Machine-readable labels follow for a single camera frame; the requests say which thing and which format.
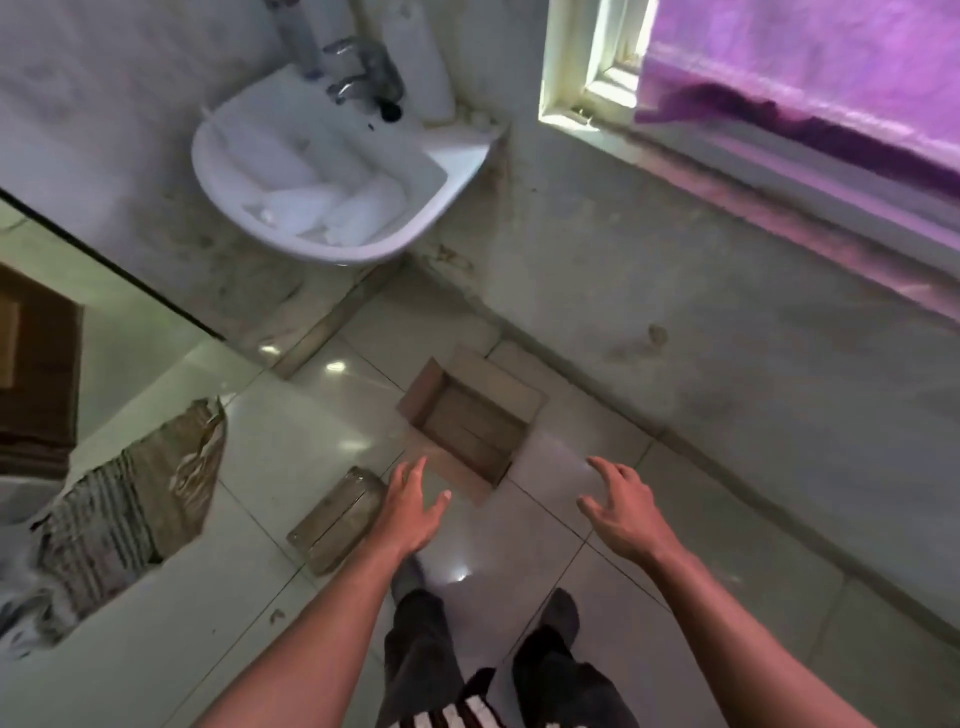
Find person's left forearm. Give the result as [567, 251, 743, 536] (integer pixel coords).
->
[193, 534, 423, 728]

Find chrome basin faucet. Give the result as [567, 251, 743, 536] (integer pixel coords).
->
[322, 37, 407, 123]

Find person's right forearm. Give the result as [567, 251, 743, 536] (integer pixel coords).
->
[636, 543, 877, 728]

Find person's right grey sock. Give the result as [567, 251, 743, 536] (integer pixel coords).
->
[538, 588, 582, 648]

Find person's grey sock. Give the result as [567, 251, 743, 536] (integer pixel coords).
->
[389, 555, 430, 603]
[538, 588, 582, 648]

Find torn corrugated cardboard sheet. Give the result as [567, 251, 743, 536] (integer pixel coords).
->
[28, 396, 229, 648]

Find white window frame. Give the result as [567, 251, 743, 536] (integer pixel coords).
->
[537, 0, 663, 134]

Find purple curtain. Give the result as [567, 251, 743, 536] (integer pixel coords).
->
[633, 0, 960, 202]

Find white ceramic wash basin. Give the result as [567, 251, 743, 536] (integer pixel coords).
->
[190, 63, 505, 268]

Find person's left grey sock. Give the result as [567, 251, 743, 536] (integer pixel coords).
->
[389, 555, 430, 603]

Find black trousers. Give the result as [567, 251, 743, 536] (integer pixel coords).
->
[377, 588, 640, 728]

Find tall white plastic bottle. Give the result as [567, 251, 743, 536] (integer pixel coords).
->
[378, 0, 456, 126]

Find black white striped garment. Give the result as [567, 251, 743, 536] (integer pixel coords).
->
[396, 666, 513, 728]

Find person's right hand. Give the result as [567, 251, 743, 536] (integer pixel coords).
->
[576, 456, 673, 568]

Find open small cardboard box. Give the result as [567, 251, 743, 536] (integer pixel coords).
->
[395, 344, 549, 508]

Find person's left hand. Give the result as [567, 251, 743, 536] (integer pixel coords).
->
[373, 456, 453, 561]

